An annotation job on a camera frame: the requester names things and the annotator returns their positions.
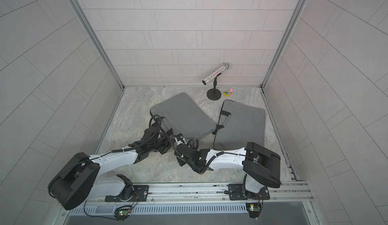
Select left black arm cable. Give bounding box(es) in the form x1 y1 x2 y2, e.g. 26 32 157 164
48 114 163 195

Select black microphone stand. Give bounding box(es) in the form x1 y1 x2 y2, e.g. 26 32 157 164
207 73 221 101

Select glitter microphone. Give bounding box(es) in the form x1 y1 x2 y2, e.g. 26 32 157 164
202 63 229 85

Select grey laptop bag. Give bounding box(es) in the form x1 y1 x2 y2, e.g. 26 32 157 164
213 100 266 151
150 92 216 140

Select aluminium mounting rail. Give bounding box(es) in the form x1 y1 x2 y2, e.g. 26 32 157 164
64 180 313 210

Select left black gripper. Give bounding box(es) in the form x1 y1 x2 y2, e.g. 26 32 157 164
149 132 177 155

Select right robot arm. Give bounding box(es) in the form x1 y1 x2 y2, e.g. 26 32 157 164
173 142 282 194

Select left circuit board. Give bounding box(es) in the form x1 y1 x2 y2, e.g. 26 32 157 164
114 205 132 222

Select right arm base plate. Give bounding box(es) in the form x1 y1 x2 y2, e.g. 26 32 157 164
224 184 270 201

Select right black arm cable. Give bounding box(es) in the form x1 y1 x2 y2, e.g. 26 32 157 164
169 134 225 174

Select right circuit board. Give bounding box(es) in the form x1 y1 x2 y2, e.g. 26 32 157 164
246 203 262 219

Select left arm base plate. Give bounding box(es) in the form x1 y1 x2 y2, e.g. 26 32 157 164
105 185 149 202

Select circuit board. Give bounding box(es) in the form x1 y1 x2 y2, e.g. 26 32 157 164
246 203 262 219
114 205 132 222

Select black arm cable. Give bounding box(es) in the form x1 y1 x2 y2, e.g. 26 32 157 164
169 134 225 174
48 114 163 195

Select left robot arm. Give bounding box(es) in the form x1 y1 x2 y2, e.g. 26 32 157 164
47 127 173 210

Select pink yellow toy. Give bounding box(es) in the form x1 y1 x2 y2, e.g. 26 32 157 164
223 88 233 97

